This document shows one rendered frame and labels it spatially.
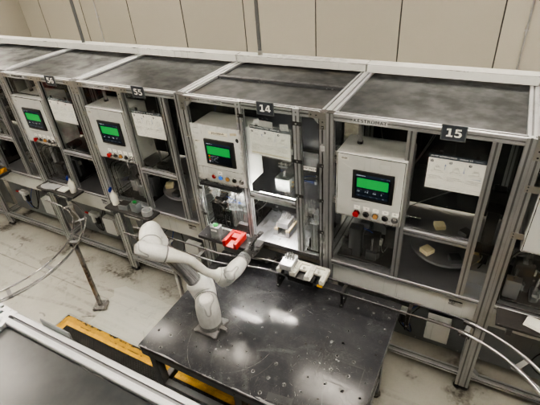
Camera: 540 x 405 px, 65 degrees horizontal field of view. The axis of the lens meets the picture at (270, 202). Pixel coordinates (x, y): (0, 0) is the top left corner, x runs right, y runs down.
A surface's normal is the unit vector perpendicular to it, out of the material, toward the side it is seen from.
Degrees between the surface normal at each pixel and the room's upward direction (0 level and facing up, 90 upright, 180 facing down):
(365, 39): 90
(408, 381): 0
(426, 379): 0
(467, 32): 90
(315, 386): 0
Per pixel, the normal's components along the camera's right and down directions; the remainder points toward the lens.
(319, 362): -0.07, -0.83
